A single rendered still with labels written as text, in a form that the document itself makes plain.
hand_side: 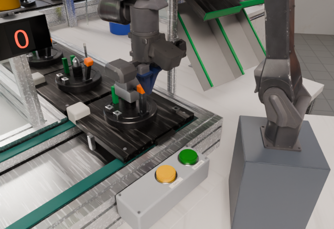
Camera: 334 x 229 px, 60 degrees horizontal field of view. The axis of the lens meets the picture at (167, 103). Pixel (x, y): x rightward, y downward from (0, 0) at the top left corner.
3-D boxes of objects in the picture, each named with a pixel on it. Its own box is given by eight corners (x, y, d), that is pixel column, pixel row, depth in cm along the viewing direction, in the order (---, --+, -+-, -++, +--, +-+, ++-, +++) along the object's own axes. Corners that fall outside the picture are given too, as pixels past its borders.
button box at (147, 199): (208, 177, 67) (210, 157, 64) (140, 237, 55) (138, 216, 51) (185, 162, 72) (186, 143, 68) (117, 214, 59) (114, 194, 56)
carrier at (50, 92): (133, 86, 93) (130, 49, 87) (65, 117, 79) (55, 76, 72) (91, 64, 108) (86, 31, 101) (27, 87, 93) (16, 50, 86)
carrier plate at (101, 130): (194, 118, 78) (194, 112, 77) (124, 164, 64) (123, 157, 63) (136, 88, 92) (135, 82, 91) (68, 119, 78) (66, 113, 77)
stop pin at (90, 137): (96, 148, 72) (94, 135, 70) (92, 150, 71) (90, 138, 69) (93, 145, 73) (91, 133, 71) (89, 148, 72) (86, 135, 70)
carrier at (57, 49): (90, 63, 108) (85, 31, 101) (27, 86, 93) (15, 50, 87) (58, 46, 122) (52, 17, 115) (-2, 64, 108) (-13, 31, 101)
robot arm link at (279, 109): (308, 107, 53) (318, 76, 49) (297, 133, 46) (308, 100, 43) (272, 97, 56) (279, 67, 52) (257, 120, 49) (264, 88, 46)
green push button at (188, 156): (200, 161, 65) (201, 154, 63) (189, 170, 62) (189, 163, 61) (187, 152, 67) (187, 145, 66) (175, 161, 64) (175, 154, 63)
